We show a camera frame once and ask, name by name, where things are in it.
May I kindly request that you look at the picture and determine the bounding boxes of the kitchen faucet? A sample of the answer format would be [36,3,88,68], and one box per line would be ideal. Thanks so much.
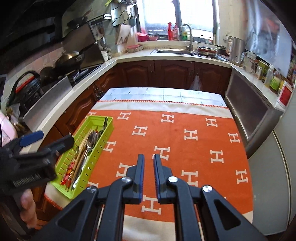
[180,23,193,53]

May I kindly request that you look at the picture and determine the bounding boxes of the left hand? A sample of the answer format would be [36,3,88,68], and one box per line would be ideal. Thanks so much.
[20,189,37,229]

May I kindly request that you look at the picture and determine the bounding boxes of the light bamboo chopsticks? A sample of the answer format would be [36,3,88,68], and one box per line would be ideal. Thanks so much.
[70,129,91,179]

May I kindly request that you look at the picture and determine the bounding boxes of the silver spoon in tray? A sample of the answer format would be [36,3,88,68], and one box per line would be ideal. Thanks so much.
[71,130,97,189]

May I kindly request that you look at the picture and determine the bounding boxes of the green utensil tray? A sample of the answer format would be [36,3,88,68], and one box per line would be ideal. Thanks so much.
[51,115,114,199]

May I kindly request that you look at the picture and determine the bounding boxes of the red striped chopstick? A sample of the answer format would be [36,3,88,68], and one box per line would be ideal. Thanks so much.
[61,161,76,192]

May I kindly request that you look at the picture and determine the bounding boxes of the orange H-pattern cloth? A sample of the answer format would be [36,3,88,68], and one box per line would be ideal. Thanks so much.
[45,100,253,240]

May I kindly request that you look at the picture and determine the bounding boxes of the black wok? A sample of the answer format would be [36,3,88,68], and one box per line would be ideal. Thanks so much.
[55,41,98,70]

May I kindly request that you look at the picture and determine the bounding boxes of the white refrigerator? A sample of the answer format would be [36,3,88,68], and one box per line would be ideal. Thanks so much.
[248,94,296,235]

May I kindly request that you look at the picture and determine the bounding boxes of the steel dishwasher front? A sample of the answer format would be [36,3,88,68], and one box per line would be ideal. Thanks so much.
[224,69,283,158]

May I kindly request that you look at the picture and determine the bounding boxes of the red bottle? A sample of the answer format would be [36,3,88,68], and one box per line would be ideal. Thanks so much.
[168,22,174,41]

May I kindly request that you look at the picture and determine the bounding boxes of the red label jar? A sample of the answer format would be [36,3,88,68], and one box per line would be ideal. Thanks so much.
[277,81,293,108]

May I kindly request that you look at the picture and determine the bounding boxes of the steel kettle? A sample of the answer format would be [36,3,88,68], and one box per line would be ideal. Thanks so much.
[226,36,245,67]

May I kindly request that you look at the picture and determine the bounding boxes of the black handled steel ladle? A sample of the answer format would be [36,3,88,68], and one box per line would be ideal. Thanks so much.
[97,117,108,139]

